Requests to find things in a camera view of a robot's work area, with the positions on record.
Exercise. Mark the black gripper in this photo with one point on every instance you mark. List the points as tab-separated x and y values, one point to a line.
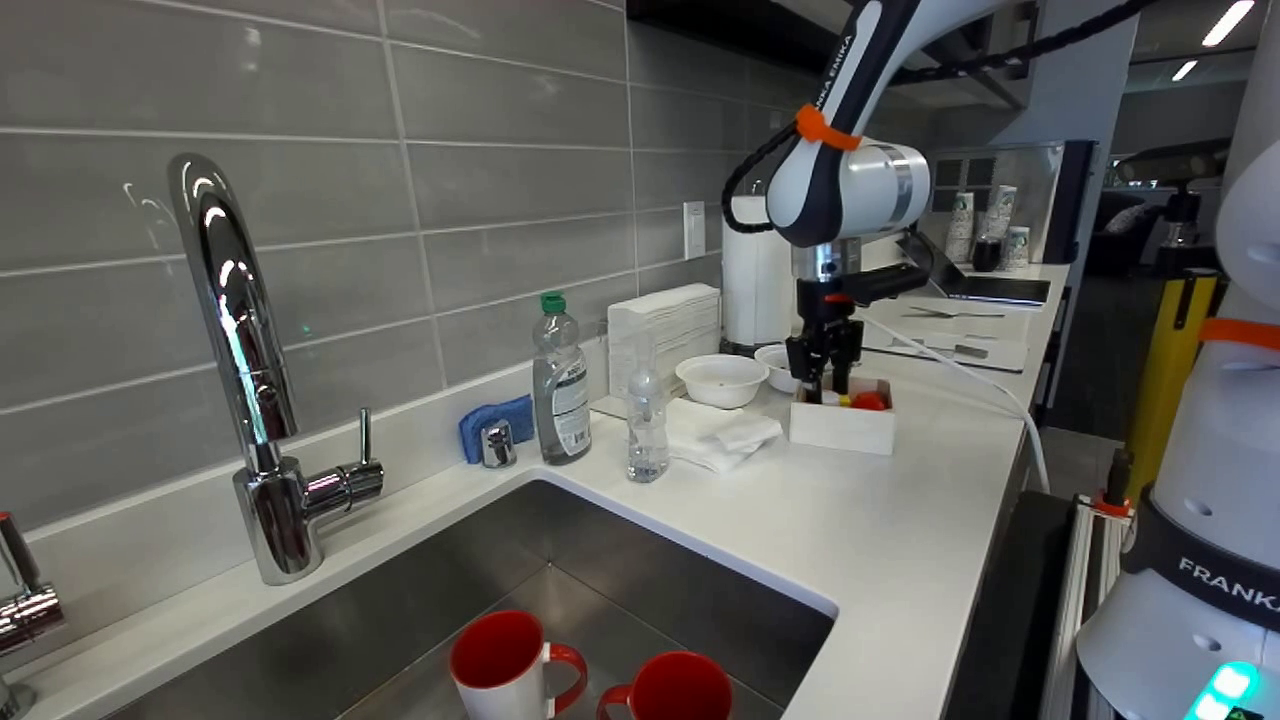
829	318

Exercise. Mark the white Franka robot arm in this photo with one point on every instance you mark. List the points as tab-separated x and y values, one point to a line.
852	187

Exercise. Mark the large red coffee pod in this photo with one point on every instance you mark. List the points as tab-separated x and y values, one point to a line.
872	399

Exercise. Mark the white open wooden box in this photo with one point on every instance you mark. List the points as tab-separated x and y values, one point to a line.
840	424

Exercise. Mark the white bowl of coffee beans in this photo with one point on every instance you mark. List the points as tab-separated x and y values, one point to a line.
720	385

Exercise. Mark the white bowl with spoon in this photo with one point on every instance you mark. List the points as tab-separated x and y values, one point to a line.
776	369

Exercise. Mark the white paper towel roll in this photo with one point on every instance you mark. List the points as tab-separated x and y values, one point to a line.
756	287

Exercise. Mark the white folded cloth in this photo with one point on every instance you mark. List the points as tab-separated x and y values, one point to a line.
727	438

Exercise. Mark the white napkin stack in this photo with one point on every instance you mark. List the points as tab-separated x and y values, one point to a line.
663	325

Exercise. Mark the small glass jar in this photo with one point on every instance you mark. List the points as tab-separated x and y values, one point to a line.
646	434

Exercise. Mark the white background bottle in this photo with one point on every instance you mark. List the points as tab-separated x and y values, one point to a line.
999	222
962	225

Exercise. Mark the black framed flat panel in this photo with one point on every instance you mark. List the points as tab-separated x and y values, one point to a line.
1007	287

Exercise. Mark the green capped soap bottle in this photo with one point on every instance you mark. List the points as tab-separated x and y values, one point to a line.
563	402

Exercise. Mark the small metal cup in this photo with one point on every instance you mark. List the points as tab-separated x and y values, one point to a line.
498	446

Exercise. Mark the stainless steel sink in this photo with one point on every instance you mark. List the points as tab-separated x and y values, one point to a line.
563	575

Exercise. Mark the blue sponge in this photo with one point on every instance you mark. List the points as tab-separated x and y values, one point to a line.
472	429

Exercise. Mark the red mug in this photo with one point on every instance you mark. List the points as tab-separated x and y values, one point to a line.
674	695
498	674

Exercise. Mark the ceiling light strip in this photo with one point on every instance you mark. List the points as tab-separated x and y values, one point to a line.
1186	71
1224	22

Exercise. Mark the chrome kitchen faucet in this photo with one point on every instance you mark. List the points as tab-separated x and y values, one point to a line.
255	361

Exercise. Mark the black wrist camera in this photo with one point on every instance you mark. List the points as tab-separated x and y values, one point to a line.
888	287

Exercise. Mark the white wall outlet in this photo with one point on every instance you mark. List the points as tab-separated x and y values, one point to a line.
695	229

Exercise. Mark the yellow post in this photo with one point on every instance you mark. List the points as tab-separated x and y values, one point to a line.
1171	385

